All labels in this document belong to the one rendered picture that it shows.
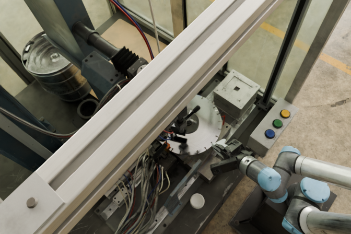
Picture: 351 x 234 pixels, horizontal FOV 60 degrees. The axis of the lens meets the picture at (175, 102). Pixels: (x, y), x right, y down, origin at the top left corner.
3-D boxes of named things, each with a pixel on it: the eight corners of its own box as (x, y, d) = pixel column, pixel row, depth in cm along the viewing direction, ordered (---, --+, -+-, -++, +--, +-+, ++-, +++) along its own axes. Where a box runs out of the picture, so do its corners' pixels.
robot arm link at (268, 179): (272, 197, 108) (262, 186, 103) (251, 182, 117) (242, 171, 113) (286, 181, 109) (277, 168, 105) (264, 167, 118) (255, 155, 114)
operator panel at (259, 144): (274, 110, 170) (280, 96, 157) (291, 121, 166) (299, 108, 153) (245, 147, 161) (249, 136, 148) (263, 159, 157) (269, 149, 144)
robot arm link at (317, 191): (325, 189, 138) (336, 182, 126) (314, 216, 133) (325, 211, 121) (299, 176, 142) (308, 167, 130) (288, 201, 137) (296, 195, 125)
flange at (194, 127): (176, 112, 151) (176, 110, 149) (199, 112, 150) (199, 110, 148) (175, 132, 145) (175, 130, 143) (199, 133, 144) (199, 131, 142)
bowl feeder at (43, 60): (78, 58, 198) (55, 19, 167) (109, 82, 187) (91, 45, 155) (41, 90, 188) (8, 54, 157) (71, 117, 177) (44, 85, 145)
